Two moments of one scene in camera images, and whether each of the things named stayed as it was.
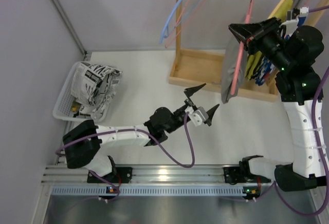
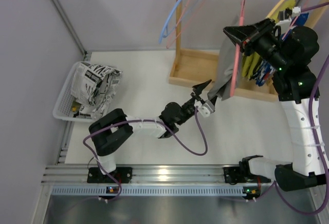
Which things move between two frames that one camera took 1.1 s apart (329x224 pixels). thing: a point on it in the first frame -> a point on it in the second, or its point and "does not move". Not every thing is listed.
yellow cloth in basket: (75, 106) does not move
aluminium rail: (73, 174) does not move
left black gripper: (190, 106) -> (195, 98)
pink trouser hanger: (241, 49) -> (237, 50)
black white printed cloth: (93, 87) does not move
